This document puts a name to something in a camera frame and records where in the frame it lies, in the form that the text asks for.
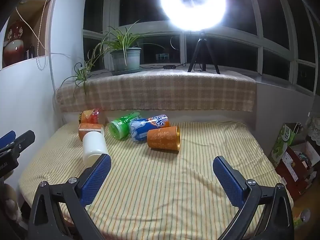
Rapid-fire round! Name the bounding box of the orange patterned cup gold rim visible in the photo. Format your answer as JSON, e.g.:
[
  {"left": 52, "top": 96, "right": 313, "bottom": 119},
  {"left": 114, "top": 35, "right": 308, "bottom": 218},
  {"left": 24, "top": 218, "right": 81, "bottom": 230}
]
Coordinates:
[{"left": 147, "top": 125, "right": 181, "bottom": 152}]

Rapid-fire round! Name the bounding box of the white plastic cup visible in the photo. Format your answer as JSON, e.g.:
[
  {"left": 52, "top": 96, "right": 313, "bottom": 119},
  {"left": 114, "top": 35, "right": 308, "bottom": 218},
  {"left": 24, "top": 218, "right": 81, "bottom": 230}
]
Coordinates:
[{"left": 83, "top": 131, "right": 109, "bottom": 167}]

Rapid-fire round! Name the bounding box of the yellow striped table cloth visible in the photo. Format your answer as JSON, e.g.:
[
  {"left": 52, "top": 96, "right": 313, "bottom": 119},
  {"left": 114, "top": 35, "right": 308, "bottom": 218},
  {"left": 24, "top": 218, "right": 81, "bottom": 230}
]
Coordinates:
[{"left": 19, "top": 121, "right": 294, "bottom": 239}]

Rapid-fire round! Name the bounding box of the white cardboard box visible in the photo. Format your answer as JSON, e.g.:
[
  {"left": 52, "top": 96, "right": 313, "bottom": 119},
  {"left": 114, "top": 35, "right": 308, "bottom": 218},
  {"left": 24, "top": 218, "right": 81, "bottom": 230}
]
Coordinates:
[{"left": 291, "top": 141, "right": 320, "bottom": 167}]

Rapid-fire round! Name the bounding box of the green tin can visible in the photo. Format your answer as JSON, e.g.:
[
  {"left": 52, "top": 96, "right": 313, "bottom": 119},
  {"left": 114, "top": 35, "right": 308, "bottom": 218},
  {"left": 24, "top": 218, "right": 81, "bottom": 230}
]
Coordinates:
[{"left": 292, "top": 209, "right": 312, "bottom": 229}]

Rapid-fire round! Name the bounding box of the black cable with controller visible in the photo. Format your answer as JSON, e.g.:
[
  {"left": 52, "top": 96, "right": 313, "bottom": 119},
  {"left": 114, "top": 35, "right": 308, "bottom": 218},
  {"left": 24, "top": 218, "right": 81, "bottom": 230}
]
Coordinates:
[{"left": 139, "top": 62, "right": 188, "bottom": 70}]

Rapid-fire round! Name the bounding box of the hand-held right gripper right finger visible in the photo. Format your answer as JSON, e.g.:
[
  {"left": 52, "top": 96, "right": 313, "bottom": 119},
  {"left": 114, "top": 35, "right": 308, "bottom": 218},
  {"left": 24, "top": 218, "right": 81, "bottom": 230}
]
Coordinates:
[{"left": 212, "top": 156, "right": 294, "bottom": 240}]

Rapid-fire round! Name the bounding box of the blue printed can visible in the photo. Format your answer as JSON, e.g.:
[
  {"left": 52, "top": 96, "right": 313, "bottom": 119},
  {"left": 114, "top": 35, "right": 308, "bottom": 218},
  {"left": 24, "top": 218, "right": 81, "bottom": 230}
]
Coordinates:
[{"left": 129, "top": 114, "right": 170, "bottom": 142}]

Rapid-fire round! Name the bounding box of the wooden wall shelf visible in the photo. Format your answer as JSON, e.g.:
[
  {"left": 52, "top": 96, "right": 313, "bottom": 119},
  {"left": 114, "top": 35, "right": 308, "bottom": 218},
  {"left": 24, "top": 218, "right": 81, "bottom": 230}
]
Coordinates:
[{"left": 0, "top": 0, "right": 56, "bottom": 68}]

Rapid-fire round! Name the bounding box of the beige plaid blanket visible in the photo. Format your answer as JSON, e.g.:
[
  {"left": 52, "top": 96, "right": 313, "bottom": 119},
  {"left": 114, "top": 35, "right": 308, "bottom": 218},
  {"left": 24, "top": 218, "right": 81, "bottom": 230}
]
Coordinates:
[{"left": 55, "top": 70, "right": 257, "bottom": 112}]

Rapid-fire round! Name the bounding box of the orange cup with white label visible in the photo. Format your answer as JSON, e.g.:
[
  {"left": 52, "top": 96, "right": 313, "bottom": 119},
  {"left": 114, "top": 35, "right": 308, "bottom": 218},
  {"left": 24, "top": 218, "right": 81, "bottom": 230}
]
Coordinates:
[{"left": 78, "top": 123, "right": 105, "bottom": 142}]

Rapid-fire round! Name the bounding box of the white ring light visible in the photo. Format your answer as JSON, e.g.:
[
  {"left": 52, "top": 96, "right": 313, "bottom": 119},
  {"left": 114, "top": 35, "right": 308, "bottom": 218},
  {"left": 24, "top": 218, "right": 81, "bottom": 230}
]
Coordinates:
[{"left": 160, "top": 0, "right": 227, "bottom": 32}]

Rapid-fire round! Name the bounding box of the red cardboard box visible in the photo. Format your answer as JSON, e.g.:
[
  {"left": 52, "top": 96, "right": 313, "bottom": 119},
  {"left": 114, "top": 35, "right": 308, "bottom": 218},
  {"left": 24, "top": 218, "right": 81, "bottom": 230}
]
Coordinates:
[{"left": 275, "top": 146, "right": 316, "bottom": 201}]

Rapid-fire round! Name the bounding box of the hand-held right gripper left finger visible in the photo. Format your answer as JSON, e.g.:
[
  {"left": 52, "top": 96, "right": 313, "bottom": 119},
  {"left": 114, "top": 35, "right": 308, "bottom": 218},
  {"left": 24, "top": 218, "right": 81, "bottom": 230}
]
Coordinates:
[{"left": 27, "top": 153, "right": 112, "bottom": 240}]

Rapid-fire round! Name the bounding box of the red and white vase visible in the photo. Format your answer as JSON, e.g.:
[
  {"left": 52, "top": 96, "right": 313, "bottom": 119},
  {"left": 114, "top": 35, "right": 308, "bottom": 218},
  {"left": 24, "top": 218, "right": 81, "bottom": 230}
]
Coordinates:
[{"left": 3, "top": 20, "right": 26, "bottom": 67}]

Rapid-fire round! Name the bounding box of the clear cup with red-orange print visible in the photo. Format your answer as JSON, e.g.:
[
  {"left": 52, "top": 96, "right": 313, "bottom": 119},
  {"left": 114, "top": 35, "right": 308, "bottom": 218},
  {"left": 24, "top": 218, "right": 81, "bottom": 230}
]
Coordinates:
[{"left": 79, "top": 108, "right": 107, "bottom": 125}]

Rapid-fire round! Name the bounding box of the green plastic cup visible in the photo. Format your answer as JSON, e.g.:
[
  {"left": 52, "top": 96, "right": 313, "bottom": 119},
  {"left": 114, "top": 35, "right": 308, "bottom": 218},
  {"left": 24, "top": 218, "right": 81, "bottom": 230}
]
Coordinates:
[{"left": 108, "top": 112, "right": 142, "bottom": 140}]

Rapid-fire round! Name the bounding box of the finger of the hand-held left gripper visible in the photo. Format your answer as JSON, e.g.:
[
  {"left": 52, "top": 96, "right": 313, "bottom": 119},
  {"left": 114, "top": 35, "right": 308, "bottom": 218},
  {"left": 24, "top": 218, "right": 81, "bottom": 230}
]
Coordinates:
[
  {"left": 0, "top": 131, "right": 17, "bottom": 149},
  {"left": 0, "top": 130, "right": 36, "bottom": 158}
]

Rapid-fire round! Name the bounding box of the black tripod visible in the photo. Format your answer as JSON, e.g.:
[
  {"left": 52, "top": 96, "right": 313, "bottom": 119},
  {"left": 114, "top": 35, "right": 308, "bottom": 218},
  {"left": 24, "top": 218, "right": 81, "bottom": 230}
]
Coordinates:
[{"left": 187, "top": 30, "right": 221, "bottom": 75}]

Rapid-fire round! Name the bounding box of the white hanging cord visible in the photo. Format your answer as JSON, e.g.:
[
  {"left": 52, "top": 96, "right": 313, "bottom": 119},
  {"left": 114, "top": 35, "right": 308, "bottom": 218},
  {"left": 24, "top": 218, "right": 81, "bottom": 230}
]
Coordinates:
[{"left": 15, "top": 0, "right": 57, "bottom": 70}]

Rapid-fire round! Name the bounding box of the dark plant saucer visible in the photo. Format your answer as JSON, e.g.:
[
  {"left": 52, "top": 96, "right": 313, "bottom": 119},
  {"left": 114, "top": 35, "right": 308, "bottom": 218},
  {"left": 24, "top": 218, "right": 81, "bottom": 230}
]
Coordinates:
[{"left": 111, "top": 68, "right": 143, "bottom": 76}]

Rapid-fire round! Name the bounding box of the green spider plant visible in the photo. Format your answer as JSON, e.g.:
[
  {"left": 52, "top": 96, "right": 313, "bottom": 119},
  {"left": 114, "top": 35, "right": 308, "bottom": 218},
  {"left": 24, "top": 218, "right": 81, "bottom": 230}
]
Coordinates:
[{"left": 61, "top": 20, "right": 166, "bottom": 96}]

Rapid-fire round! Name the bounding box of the grey plant pot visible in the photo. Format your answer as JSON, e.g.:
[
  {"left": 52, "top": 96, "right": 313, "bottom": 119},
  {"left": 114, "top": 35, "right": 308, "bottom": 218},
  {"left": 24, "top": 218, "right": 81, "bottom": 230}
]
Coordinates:
[{"left": 110, "top": 47, "right": 142, "bottom": 72}]

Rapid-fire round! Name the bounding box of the white lace cloth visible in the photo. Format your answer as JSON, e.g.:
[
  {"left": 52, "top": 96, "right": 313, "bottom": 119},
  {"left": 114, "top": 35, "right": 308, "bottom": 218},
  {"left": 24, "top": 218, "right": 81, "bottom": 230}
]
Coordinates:
[{"left": 305, "top": 116, "right": 320, "bottom": 147}]

